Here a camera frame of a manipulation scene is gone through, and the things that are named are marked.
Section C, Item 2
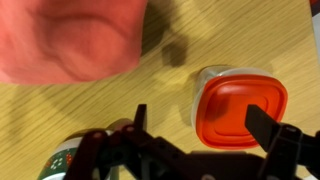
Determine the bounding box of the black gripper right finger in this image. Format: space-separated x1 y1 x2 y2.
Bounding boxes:
245 105 280 152

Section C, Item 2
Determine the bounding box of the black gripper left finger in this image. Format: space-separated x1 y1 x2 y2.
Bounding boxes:
134 104 147 130

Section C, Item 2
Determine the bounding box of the red square plastic lid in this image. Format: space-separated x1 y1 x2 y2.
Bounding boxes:
195 74 288 150

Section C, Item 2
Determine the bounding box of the clear plastic food container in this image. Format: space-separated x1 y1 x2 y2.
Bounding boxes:
191 66 272 128

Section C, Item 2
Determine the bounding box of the salmon red cloth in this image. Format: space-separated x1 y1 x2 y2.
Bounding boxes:
0 0 148 84

